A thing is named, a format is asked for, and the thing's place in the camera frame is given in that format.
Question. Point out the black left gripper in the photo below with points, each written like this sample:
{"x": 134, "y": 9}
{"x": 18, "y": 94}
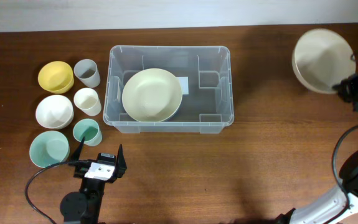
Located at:
{"x": 119, "y": 167}

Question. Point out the beige plate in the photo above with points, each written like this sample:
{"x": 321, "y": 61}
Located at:
{"x": 152, "y": 95}
{"x": 321, "y": 59}

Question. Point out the mint green bowl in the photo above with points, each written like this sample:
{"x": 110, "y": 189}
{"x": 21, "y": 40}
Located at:
{"x": 49, "y": 148}

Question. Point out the dark blue plate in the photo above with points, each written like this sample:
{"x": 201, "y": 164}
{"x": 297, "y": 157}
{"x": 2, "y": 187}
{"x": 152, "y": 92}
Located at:
{"x": 176, "y": 113}

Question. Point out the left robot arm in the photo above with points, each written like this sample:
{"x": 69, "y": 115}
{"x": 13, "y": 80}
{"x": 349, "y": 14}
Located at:
{"x": 83, "y": 206}

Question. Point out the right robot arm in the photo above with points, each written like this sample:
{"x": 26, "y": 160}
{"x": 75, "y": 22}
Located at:
{"x": 342, "y": 200}

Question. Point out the mint green cup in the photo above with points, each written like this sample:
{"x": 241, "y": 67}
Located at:
{"x": 88, "y": 129}

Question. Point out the cream white cup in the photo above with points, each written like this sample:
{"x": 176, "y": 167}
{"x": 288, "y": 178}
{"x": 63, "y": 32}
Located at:
{"x": 87, "y": 100}

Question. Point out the white bowl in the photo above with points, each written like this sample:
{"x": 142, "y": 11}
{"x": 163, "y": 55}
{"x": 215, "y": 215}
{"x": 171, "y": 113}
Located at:
{"x": 54, "y": 112}

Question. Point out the grey cup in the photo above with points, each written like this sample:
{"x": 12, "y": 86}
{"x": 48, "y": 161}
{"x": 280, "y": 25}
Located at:
{"x": 86, "y": 71}

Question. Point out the yellow bowl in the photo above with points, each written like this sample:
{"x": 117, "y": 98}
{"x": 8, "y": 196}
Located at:
{"x": 56, "y": 77}

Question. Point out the clear plastic storage bin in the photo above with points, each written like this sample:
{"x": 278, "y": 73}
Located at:
{"x": 208, "y": 107}

